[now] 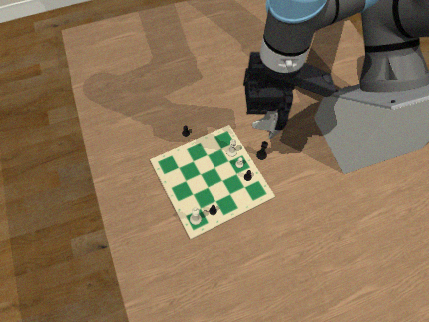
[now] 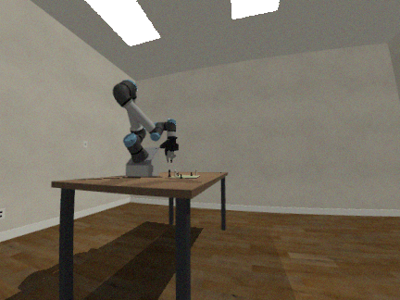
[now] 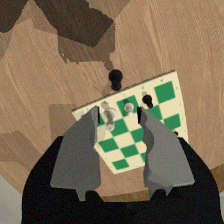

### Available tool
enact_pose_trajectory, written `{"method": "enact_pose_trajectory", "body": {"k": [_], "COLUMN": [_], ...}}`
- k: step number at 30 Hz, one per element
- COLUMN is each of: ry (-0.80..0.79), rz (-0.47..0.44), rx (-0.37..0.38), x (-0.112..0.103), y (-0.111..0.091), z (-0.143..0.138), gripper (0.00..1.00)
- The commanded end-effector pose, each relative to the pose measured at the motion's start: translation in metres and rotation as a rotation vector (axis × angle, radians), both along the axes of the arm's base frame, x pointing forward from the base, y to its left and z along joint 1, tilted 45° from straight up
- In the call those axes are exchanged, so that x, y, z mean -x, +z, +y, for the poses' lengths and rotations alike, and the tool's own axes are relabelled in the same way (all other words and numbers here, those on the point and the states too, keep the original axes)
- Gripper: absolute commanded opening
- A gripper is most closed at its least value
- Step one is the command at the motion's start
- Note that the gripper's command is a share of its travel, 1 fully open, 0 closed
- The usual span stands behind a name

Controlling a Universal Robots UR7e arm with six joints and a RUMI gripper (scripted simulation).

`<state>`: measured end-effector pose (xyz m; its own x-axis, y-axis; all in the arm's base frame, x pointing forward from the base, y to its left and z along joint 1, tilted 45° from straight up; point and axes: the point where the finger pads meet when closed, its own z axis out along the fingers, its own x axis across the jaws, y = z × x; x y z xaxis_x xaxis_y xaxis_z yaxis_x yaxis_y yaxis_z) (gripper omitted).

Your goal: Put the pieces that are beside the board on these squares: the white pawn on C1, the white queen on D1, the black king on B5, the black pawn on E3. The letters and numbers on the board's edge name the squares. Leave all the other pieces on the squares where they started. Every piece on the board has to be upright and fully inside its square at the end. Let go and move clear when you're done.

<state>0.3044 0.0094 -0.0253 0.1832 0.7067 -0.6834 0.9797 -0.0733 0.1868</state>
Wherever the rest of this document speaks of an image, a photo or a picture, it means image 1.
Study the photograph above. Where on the green and cream chessboard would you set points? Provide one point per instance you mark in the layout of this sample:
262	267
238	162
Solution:
200	174

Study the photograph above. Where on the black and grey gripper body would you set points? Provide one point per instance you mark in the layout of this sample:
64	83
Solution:
271	93

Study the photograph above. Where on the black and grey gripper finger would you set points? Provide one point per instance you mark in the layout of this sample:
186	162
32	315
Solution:
272	123

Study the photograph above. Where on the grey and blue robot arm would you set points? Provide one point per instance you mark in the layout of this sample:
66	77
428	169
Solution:
391	30

